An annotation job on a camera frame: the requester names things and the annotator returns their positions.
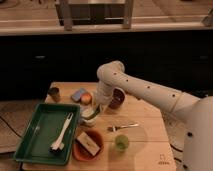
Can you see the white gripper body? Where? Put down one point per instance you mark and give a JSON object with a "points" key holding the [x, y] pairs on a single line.
{"points": [[103, 95]]}

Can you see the green pepper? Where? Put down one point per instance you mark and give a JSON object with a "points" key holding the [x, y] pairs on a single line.
{"points": [[94, 114]]}

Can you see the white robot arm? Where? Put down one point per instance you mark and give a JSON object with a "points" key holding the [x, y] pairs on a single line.
{"points": [[195, 112]]}

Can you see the white paper cup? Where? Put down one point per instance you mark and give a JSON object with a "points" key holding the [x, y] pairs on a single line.
{"points": [[86, 113]]}

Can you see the brown small cup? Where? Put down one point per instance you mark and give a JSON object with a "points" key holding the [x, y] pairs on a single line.
{"points": [[54, 93]]}

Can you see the green plastic cup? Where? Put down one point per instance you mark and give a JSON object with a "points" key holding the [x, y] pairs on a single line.
{"points": [[121, 143]]}

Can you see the dark brown bowl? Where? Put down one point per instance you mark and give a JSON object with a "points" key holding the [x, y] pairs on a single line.
{"points": [[118, 98]]}

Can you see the orange peach fruit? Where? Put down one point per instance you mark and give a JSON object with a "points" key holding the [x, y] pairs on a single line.
{"points": [[86, 98]]}

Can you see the blue sponge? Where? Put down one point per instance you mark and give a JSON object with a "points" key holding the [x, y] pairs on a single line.
{"points": [[76, 96]]}

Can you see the metal fork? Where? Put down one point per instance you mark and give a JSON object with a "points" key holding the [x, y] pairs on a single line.
{"points": [[115, 128]]}

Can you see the wooden block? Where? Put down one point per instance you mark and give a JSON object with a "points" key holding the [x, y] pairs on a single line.
{"points": [[87, 142]]}

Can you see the orange bowl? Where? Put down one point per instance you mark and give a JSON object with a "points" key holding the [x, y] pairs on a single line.
{"points": [[80, 153]]}

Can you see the green plastic tray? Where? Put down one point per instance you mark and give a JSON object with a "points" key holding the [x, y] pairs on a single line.
{"points": [[43, 129]]}

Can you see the wooden stool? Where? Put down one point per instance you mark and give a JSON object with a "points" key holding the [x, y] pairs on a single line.
{"points": [[94, 12]]}

